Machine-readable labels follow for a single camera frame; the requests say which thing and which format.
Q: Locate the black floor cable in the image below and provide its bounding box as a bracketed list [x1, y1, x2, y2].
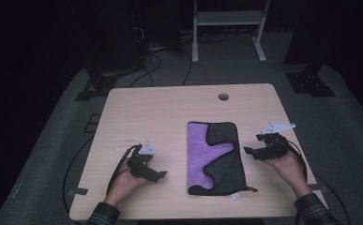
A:
[182, 49, 193, 87]
[129, 52, 163, 88]
[62, 136, 95, 215]
[313, 173, 354, 225]

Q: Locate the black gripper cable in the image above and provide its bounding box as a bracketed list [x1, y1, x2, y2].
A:
[276, 140, 309, 183]
[105, 143, 142, 197]

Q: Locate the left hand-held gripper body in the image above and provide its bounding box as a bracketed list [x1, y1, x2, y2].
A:
[127, 141, 159, 183]

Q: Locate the grey and purple cloth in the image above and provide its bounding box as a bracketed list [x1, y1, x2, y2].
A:
[186, 121, 259, 201]

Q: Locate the person's right hand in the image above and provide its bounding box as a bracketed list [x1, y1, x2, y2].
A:
[263, 150, 312, 199]

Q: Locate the person's left hand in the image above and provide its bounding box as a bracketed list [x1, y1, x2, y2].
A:
[104, 158, 148, 208]

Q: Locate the dark equipment rack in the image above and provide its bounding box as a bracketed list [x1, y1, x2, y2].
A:
[84, 0, 147, 73]

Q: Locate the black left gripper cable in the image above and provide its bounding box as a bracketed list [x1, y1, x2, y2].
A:
[105, 143, 142, 197]

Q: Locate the grey tape strip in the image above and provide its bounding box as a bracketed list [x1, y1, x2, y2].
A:
[68, 187, 89, 197]

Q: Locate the tangle of floor cables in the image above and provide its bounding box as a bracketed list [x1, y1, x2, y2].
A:
[178, 28, 231, 45]

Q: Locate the white metal stand frame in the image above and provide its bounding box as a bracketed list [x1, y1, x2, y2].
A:
[191, 0, 271, 65]

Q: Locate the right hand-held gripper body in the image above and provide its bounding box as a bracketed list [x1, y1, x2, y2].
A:
[255, 122, 296, 161]

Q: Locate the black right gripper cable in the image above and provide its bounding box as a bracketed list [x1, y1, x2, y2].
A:
[276, 140, 309, 183]

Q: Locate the black stand base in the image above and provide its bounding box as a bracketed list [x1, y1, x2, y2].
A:
[285, 62, 337, 98]
[74, 67, 118, 102]

